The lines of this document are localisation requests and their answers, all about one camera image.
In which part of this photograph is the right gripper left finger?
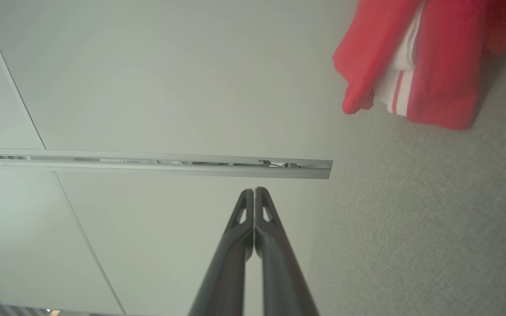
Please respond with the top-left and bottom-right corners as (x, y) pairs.
(188, 189), (254, 316)

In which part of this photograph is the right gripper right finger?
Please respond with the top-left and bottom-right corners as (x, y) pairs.
(255, 187), (320, 316)

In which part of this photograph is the red jersey with white sleeves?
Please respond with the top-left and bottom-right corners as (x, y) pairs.
(332, 0), (506, 131)

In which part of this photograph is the white partition panel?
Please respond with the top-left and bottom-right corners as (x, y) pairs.
(0, 165), (330, 316)
(0, 0), (361, 163)

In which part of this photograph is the grey metal partition post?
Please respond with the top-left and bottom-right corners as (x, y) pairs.
(0, 149), (333, 180)

